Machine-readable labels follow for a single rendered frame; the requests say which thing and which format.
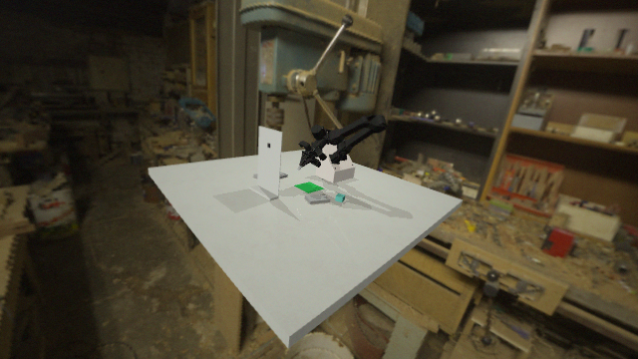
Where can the green square zone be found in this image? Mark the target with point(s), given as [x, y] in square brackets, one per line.
[309, 187]

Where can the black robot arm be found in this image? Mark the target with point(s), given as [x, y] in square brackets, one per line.
[337, 136]

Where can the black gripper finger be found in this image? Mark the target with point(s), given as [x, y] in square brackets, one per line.
[308, 162]
[305, 156]

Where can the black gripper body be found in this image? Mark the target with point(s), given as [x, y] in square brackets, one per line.
[308, 149]

